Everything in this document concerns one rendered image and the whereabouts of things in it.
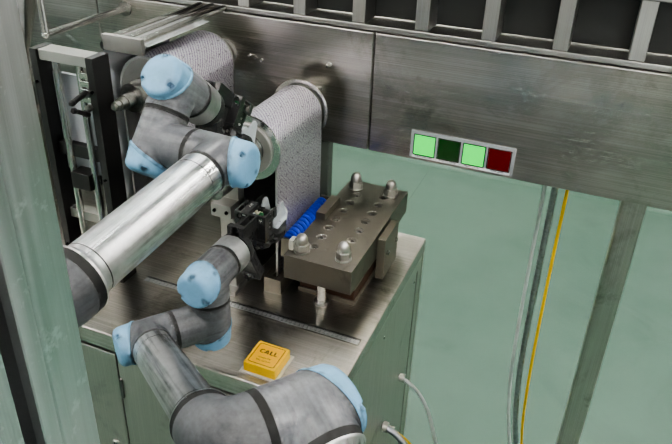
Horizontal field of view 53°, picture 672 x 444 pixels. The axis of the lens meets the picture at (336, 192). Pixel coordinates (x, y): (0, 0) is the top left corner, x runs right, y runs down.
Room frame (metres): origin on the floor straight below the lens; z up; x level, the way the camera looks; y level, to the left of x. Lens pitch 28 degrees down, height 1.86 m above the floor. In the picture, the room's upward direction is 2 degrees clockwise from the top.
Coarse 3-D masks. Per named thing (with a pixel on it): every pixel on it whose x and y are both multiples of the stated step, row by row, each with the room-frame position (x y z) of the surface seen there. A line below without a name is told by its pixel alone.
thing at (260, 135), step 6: (246, 126) 1.30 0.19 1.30; (258, 132) 1.29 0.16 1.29; (258, 138) 1.29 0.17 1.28; (264, 138) 1.29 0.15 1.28; (264, 144) 1.29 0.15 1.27; (270, 144) 1.29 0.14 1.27; (264, 150) 1.29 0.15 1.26; (270, 150) 1.28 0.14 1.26; (264, 156) 1.29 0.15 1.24; (270, 156) 1.28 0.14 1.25; (264, 162) 1.29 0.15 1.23; (270, 162) 1.29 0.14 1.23; (264, 168) 1.29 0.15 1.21
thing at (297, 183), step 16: (320, 144) 1.51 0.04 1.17; (304, 160) 1.42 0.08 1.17; (320, 160) 1.51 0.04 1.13; (288, 176) 1.34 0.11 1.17; (304, 176) 1.42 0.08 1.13; (288, 192) 1.35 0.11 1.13; (304, 192) 1.43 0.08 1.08; (288, 208) 1.35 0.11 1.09; (304, 208) 1.43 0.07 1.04; (288, 224) 1.35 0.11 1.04
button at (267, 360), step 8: (264, 344) 1.07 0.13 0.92; (256, 352) 1.04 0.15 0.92; (264, 352) 1.04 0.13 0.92; (272, 352) 1.04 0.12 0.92; (280, 352) 1.05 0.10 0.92; (288, 352) 1.05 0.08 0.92; (248, 360) 1.02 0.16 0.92; (256, 360) 1.02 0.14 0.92; (264, 360) 1.02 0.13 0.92; (272, 360) 1.02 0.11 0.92; (280, 360) 1.02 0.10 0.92; (248, 368) 1.01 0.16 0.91; (256, 368) 1.01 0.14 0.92; (264, 368) 1.00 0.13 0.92; (272, 368) 1.00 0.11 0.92; (280, 368) 1.01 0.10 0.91; (264, 376) 1.00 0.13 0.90; (272, 376) 0.99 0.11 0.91
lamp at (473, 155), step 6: (468, 150) 1.46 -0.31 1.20; (474, 150) 1.45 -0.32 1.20; (480, 150) 1.45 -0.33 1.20; (468, 156) 1.46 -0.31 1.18; (474, 156) 1.45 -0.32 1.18; (480, 156) 1.45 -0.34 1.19; (462, 162) 1.46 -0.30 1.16; (468, 162) 1.46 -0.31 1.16; (474, 162) 1.45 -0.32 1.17; (480, 162) 1.45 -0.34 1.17
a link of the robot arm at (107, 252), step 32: (192, 160) 0.89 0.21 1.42; (224, 160) 0.91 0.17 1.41; (256, 160) 0.95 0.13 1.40; (160, 192) 0.81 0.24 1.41; (192, 192) 0.84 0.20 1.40; (96, 224) 0.74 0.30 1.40; (128, 224) 0.74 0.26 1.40; (160, 224) 0.77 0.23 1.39; (96, 256) 0.68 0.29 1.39; (128, 256) 0.71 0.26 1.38; (96, 288) 0.64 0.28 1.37
